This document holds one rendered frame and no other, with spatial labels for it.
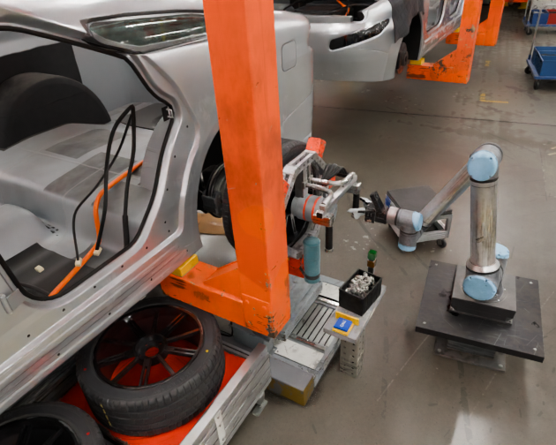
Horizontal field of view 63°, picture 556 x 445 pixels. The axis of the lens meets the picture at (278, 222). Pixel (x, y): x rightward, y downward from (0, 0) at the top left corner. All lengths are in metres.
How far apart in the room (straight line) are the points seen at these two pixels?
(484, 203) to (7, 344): 1.93
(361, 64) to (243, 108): 3.20
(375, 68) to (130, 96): 2.31
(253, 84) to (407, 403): 1.79
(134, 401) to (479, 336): 1.67
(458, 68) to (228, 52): 4.34
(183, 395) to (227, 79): 1.29
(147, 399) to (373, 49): 3.67
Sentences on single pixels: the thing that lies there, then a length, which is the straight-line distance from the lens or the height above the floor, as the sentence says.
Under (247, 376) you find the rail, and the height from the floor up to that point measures 0.36.
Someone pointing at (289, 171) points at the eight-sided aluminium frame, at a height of 1.11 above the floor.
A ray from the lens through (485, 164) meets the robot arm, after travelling 2.09.
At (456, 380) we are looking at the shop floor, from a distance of 2.74.
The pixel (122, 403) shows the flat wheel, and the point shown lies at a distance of 2.08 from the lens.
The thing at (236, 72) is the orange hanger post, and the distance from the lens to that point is 1.51.
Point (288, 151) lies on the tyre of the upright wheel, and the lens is 2.25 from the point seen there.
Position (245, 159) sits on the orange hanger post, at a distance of 1.61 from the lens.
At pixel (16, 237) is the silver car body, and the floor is 0.87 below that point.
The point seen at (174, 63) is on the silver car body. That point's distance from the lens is 2.00.
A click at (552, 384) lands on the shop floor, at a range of 2.90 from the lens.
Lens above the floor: 2.08
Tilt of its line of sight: 33 degrees down
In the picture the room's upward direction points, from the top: 4 degrees counter-clockwise
